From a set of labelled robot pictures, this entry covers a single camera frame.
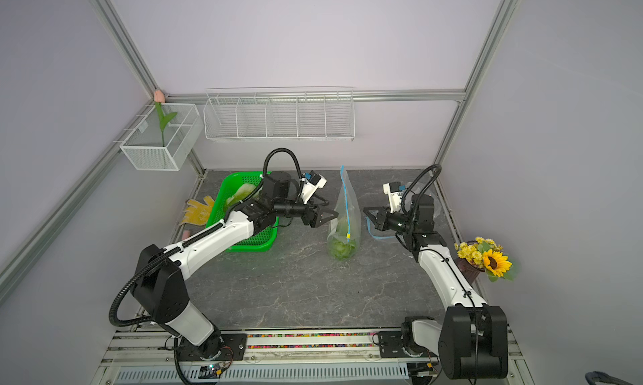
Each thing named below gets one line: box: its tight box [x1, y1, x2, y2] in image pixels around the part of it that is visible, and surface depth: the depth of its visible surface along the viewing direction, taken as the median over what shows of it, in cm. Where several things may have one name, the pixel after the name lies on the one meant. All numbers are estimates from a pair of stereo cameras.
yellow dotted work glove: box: [180, 195, 215, 226], surface depth 109 cm
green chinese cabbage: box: [226, 183, 258, 207], surface depth 104 cm
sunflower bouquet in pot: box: [454, 236, 519, 284], surface depth 67 cm
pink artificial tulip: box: [154, 89, 179, 147], surface depth 91 cm
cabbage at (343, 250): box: [329, 239, 357, 262], surface depth 89 cm
